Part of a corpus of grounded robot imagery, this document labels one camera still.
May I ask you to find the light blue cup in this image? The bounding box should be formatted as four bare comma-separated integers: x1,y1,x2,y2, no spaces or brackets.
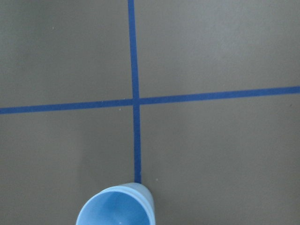
76,186,149,225
116,182,156,225

